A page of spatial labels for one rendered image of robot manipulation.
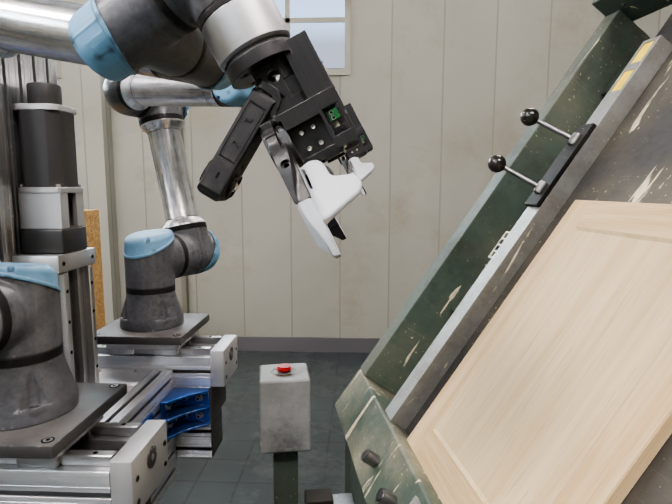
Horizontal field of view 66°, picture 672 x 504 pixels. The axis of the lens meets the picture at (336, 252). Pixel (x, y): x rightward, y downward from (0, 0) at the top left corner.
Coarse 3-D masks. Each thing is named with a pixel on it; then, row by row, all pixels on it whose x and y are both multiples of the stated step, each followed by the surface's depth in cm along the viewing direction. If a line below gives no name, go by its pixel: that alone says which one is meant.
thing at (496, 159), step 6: (492, 156) 109; (498, 156) 108; (492, 162) 108; (498, 162) 108; (504, 162) 108; (492, 168) 109; (498, 168) 108; (504, 168) 109; (510, 168) 109; (516, 174) 108; (522, 180) 108; (528, 180) 107; (534, 186) 107; (540, 186) 105; (534, 192) 107; (540, 192) 105
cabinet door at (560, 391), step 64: (576, 256) 88; (640, 256) 75; (512, 320) 93; (576, 320) 79; (640, 320) 68; (448, 384) 99; (512, 384) 83; (576, 384) 71; (640, 384) 62; (448, 448) 87; (512, 448) 74; (576, 448) 65; (640, 448) 57
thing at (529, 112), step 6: (528, 108) 109; (522, 114) 109; (528, 114) 108; (534, 114) 108; (522, 120) 109; (528, 120) 108; (534, 120) 108; (540, 120) 108; (546, 126) 108; (552, 126) 107; (558, 132) 107; (564, 132) 106; (576, 132) 106; (570, 138) 106; (576, 138) 105; (570, 144) 106
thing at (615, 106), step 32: (640, 64) 103; (608, 96) 107; (608, 128) 104; (576, 160) 104; (544, 224) 105; (512, 256) 105; (480, 288) 106; (448, 320) 110; (480, 320) 106; (448, 352) 105; (416, 384) 105
